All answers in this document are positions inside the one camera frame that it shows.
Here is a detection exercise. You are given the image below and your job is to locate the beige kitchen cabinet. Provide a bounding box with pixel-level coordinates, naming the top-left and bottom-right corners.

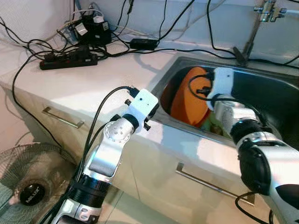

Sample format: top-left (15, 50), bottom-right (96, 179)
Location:
top-left (0, 84), bottom-right (299, 224)

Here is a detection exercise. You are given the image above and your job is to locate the thin black knotted cable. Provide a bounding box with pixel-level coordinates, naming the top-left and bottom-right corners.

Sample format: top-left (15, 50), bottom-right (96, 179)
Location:
top-left (112, 0), bottom-right (134, 33)

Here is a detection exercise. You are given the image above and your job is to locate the orange bowl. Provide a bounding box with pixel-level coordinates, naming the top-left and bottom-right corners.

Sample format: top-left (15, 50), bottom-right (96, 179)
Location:
top-left (185, 68), bottom-right (212, 127)

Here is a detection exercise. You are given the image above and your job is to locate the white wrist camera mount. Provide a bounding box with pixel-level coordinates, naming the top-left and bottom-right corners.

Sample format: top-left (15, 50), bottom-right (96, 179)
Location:
top-left (125, 89), bottom-right (159, 124)
top-left (211, 68), bottom-right (235, 101)

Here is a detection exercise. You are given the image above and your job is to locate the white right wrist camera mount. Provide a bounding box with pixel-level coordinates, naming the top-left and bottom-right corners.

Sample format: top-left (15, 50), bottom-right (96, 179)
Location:
top-left (211, 68), bottom-right (235, 101)

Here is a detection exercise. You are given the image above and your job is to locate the metal cabinet handle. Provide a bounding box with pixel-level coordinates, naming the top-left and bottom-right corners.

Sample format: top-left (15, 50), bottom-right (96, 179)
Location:
top-left (176, 162), bottom-right (255, 206)
top-left (42, 106), bottom-right (85, 129)

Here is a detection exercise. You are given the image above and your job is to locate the small black adapter box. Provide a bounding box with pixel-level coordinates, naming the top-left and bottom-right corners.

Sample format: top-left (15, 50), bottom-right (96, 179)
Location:
top-left (129, 38), bottom-right (158, 51)

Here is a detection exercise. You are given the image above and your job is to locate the stainless steel sink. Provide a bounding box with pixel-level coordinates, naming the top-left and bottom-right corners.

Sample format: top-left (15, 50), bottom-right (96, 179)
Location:
top-left (149, 55), bottom-right (299, 150)

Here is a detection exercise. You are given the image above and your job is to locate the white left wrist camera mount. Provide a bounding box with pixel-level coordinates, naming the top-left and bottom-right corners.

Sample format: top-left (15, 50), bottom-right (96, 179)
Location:
top-left (125, 89), bottom-right (159, 124)

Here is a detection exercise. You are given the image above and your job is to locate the black power strip cord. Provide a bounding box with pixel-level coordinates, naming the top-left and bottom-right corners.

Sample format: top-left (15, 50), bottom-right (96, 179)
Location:
top-left (11, 55), bottom-right (64, 149)

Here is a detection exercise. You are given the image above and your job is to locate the black power adapter white label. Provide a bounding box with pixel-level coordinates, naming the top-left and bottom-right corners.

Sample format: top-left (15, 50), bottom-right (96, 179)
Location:
top-left (72, 14), bottom-right (112, 46)

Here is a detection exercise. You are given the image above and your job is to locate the green plate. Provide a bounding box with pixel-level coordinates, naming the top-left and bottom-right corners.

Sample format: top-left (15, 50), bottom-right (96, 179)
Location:
top-left (202, 117), bottom-right (230, 139)

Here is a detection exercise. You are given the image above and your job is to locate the metal kitchen faucet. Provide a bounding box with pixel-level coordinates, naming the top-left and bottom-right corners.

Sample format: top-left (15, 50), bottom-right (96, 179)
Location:
top-left (232, 0), bottom-right (288, 66)

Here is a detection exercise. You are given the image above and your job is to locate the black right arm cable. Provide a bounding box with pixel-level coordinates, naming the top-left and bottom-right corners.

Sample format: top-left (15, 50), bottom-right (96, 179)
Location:
top-left (187, 72), bottom-right (267, 124)

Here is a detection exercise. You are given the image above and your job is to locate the black power strip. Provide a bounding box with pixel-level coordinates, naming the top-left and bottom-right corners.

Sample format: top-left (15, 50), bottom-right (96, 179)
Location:
top-left (39, 52), bottom-right (99, 70)

